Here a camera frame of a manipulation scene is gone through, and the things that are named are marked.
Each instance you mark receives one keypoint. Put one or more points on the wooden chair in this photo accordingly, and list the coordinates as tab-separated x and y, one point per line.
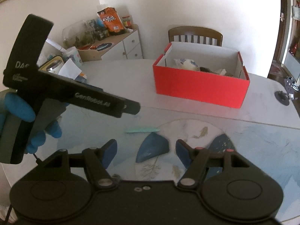
195	34

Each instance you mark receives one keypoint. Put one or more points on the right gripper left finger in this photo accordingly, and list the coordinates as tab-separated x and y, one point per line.
97	160

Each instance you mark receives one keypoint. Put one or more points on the white tissue paper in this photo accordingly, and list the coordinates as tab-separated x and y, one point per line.
70	70

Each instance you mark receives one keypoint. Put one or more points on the black round mat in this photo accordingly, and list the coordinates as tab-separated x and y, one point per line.
103	46

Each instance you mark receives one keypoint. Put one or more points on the white side cabinet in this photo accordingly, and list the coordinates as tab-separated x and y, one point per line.
125	46

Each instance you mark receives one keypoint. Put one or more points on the red lidded spice jars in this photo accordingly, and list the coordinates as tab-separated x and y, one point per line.
127	21

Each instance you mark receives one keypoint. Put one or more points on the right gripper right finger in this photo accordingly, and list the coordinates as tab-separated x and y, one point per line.
194	160

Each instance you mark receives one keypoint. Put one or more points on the blue gloved left hand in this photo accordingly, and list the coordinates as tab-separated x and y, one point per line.
15	105

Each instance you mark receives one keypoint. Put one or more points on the brown cardboard tray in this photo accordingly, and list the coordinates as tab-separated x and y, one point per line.
91	55

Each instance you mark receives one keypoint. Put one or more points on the white round bun packet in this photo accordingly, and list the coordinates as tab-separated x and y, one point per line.
186	64

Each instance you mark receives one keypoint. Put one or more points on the red cardboard box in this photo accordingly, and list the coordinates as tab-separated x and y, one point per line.
201	86

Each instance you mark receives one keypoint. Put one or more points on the orange snack bag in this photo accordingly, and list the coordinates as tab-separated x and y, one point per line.
112	21

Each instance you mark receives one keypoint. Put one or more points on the dark brown snack packet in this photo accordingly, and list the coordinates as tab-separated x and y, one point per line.
207	70

